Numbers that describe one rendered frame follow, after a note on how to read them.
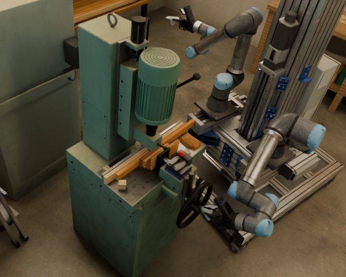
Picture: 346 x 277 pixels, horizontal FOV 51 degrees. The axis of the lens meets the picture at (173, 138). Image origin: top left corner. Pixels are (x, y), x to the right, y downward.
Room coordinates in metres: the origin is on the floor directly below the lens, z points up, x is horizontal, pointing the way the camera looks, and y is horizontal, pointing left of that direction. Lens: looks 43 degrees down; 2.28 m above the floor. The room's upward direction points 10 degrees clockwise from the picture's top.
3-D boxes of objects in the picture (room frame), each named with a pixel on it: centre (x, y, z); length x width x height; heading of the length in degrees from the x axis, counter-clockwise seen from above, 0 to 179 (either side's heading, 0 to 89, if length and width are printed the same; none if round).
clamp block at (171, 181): (1.23, -0.06, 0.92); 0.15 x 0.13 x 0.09; 147
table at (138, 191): (1.28, 0.02, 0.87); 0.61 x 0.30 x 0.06; 147
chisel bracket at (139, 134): (1.34, 0.13, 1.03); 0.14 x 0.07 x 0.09; 57
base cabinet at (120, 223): (1.39, 0.22, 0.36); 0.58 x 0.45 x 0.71; 57
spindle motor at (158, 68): (1.33, 0.11, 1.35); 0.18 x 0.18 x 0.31
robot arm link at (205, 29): (2.25, -0.10, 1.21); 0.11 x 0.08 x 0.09; 59
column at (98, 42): (1.48, 0.36, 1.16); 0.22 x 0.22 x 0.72; 57
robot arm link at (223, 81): (2.01, -0.26, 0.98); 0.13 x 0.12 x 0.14; 149
